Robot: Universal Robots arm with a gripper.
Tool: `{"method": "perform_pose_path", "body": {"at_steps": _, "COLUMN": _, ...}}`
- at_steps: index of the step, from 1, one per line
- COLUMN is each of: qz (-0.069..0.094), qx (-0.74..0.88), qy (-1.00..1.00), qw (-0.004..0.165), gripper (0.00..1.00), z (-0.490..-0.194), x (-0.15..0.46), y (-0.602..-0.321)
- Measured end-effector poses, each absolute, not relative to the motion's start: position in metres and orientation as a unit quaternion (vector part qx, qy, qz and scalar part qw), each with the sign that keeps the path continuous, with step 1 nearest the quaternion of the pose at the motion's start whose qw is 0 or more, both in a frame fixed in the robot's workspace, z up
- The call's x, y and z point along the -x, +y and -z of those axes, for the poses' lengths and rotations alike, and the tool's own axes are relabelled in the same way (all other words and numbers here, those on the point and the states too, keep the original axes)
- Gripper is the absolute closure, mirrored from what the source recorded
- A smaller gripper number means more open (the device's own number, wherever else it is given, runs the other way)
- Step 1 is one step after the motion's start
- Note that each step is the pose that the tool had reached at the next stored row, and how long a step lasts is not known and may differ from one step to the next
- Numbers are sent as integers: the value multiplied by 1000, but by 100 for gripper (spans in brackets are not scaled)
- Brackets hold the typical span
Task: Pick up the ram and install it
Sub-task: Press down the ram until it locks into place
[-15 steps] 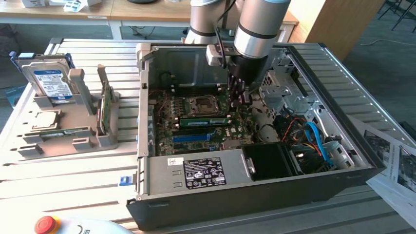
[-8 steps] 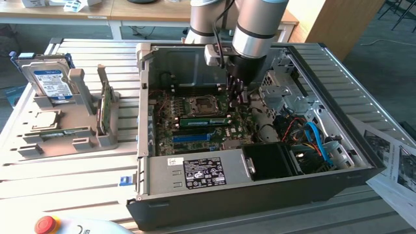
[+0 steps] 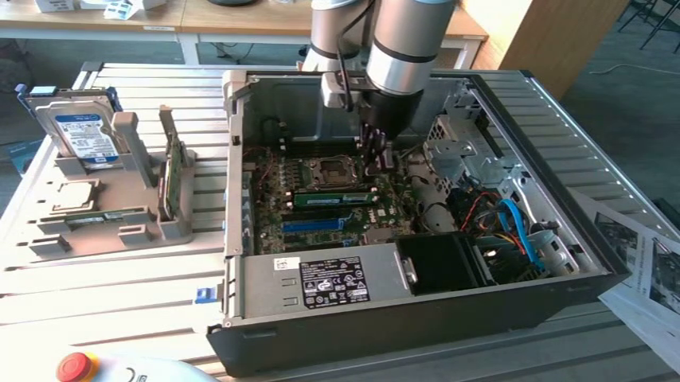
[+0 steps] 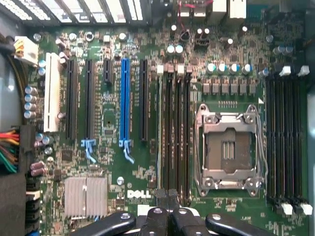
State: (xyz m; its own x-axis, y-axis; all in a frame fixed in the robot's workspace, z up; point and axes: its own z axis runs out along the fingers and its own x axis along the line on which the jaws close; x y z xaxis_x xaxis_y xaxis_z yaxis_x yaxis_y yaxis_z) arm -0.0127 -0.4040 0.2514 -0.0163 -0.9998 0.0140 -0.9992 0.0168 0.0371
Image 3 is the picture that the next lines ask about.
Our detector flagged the white teach pendant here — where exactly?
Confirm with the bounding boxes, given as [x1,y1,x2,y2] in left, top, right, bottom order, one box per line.
[55,351,220,382]

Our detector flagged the red emergency stop button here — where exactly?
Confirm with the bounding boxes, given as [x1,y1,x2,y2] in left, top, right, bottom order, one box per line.
[56,352,101,382]

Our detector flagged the green motherboard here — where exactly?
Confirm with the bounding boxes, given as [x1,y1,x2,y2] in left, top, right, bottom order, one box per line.
[242,145,426,255]

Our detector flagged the silver CPU chip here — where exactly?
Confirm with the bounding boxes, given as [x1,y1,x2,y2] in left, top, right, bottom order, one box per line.
[49,181,103,215]

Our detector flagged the grey power supply unit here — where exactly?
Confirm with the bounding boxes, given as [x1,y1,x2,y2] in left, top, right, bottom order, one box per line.
[240,242,414,318]

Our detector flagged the blue disk caddy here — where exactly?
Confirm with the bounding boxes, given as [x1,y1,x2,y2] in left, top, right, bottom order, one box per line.
[13,83,124,117]

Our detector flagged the wooden desk with white frame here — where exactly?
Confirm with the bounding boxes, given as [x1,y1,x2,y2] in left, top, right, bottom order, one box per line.
[0,0,490,67]

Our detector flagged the silver metal disk bay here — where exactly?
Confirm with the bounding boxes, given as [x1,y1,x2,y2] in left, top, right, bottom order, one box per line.
[423,114,527,193]

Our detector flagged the wooden cabinet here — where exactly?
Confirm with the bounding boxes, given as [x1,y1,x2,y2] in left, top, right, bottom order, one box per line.
[470,0,630,89]

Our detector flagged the blue SATA wire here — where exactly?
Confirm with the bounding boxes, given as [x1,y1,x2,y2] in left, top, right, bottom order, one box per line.
[497,197,548,272]

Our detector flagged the blue expansion slot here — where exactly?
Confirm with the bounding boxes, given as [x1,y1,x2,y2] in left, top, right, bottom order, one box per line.
[282,218,344,234]

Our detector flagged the open black PC case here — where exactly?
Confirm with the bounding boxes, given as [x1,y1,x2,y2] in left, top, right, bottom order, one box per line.
[204,69,632,377]

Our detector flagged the hard disk with blue label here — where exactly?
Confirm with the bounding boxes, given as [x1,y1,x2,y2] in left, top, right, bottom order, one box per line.
[31,90,121,165]

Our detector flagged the printed paper sheets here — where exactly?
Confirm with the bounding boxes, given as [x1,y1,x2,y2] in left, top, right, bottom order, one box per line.
[566,189,680,364]

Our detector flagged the black chair legs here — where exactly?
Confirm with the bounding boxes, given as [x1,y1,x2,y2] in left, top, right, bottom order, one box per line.
[614,0,680,51]

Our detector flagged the grey parts rack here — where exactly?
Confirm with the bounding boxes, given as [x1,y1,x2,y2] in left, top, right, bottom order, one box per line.
[28,104,199,260]

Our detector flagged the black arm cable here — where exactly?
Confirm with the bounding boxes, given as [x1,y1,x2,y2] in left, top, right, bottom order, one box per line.
[335,0,377,113]

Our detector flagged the blue plastic clip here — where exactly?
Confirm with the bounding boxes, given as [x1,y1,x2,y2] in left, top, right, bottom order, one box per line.
[192,286,220,306]

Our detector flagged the CPU socket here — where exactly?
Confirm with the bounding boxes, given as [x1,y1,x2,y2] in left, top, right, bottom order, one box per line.
[302,157,366,189]

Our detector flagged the green graphics card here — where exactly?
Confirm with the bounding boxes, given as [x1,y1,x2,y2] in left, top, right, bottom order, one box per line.
[157,104,188,218]

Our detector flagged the white cardboard box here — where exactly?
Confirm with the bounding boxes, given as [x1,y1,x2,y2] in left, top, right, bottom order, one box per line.
[35,0,81,13]

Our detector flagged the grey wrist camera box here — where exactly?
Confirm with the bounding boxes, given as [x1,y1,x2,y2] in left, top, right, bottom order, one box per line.
[319,72,374,108]

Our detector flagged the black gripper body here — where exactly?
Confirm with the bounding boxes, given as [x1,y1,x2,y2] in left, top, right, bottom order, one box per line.
[360,89,426,141]

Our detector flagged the green RAM stick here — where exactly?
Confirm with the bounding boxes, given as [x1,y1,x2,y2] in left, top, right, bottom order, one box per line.
[63,212,127,227]
[294,192,374,209]

